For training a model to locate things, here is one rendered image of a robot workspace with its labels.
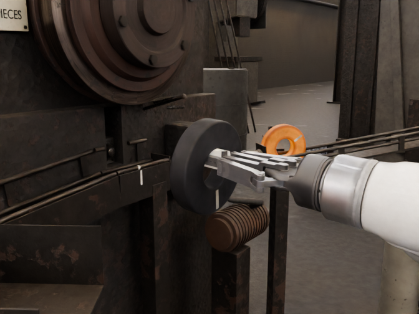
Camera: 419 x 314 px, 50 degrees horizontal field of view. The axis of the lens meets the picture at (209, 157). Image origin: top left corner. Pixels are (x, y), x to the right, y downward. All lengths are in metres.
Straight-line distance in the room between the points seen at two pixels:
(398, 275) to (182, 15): 1.03
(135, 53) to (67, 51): 0.15
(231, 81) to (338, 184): 3.34
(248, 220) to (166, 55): 0.59
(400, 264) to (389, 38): 2.42
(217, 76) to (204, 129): 3.18
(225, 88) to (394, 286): 2.62
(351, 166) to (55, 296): 0.53
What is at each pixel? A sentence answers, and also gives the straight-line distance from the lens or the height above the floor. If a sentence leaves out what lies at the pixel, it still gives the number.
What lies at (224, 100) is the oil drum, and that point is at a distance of 3.87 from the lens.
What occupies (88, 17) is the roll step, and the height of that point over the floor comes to 1.09.
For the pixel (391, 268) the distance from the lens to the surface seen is 1.59.
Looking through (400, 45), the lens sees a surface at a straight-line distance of 3.66.
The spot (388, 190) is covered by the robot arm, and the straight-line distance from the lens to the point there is 0.55.
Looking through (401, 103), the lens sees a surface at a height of 0.66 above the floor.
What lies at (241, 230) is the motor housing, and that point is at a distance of 1.39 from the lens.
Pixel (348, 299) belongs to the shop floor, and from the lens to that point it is 2.06.
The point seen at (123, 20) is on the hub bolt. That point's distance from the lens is 1.04.
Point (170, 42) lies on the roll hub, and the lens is 1.17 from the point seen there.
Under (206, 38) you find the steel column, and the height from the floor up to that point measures 1.20.
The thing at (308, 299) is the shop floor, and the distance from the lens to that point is 2.02.
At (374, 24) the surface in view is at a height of 1.31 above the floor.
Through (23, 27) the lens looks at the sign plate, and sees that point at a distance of 1.16.
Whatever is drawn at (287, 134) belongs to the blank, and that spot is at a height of 0.75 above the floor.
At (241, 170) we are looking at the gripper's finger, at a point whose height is 0.85.
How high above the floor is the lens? 1.01
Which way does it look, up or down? 13 degrees down
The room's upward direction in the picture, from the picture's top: straight up
